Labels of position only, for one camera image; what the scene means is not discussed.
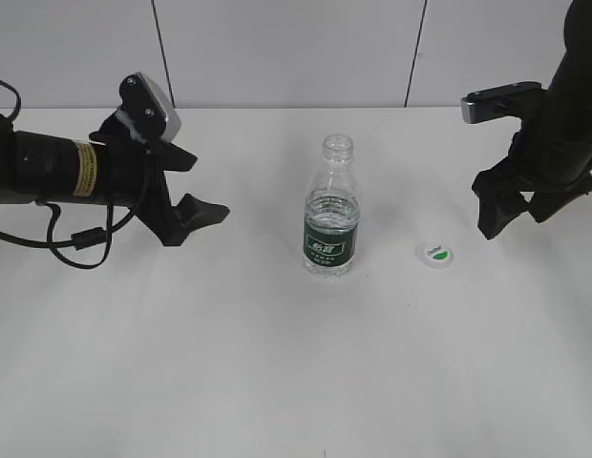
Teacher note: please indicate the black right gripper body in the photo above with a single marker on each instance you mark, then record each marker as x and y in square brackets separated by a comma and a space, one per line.
[570, 163]

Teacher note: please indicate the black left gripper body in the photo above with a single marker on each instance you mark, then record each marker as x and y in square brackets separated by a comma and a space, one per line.
[129, 176]

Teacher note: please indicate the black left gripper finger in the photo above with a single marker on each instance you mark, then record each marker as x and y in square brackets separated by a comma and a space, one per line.
[193, 213]
[172, 158]

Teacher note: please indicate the white green bottle cap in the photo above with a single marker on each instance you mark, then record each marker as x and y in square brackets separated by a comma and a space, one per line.
[434, 255]

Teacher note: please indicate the clear Cestbon water bottle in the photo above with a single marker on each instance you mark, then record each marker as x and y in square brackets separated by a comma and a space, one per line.
[332, 211]

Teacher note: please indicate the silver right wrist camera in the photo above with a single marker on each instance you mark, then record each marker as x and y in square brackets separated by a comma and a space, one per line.
[520, 100]

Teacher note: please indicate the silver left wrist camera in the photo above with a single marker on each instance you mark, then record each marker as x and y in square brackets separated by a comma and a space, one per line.
[146, 111]

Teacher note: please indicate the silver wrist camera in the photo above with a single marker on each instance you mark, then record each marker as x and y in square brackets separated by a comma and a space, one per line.
[146, 111]
[520, 100]

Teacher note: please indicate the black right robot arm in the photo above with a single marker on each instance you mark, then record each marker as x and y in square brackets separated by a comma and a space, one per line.
[566, 109]

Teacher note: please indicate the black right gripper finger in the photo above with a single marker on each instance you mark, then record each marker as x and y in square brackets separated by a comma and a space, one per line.
[544, 205]
[497, 209]

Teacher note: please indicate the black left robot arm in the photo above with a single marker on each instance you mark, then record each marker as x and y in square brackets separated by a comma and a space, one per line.
[36, 167]

